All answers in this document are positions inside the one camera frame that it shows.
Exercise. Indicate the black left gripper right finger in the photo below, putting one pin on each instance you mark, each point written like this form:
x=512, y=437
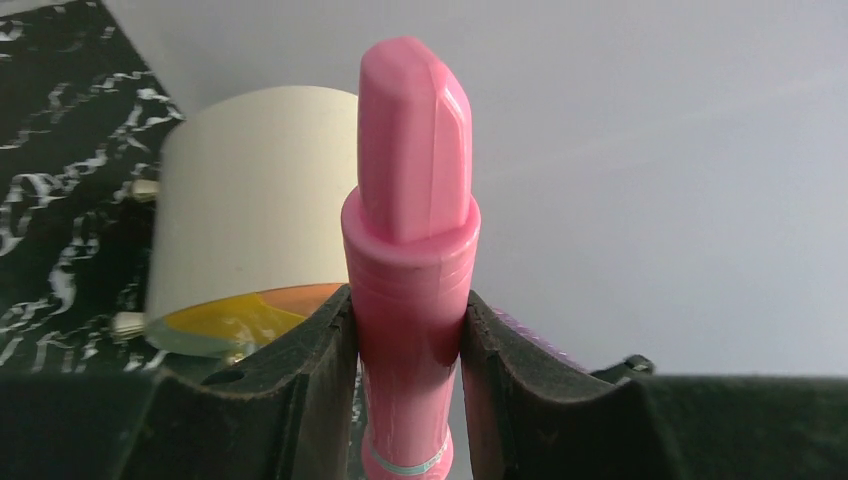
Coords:
x=531, y=415

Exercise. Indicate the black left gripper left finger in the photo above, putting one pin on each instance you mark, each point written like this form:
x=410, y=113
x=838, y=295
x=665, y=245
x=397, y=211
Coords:
x=284, y=412

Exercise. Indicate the pink microphone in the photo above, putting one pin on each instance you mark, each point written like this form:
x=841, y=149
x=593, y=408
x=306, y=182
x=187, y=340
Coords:
x=410, y=230

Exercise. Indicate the round pastel drawer cabinet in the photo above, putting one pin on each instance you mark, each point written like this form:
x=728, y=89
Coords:
x=247, y=241

